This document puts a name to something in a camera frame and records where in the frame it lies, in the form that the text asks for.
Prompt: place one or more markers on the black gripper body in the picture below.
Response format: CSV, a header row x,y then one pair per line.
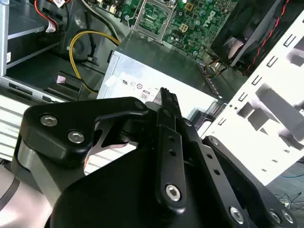
x,y
107,202

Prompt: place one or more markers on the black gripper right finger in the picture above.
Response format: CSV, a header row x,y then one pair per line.
x,y
224,190

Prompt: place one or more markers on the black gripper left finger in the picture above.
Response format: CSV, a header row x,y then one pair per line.
x,y
54,133

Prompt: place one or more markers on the metal locking lever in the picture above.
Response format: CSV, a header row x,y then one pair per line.
x,y
129,25

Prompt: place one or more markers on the metal socket cover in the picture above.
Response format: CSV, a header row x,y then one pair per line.
x,y
139,16

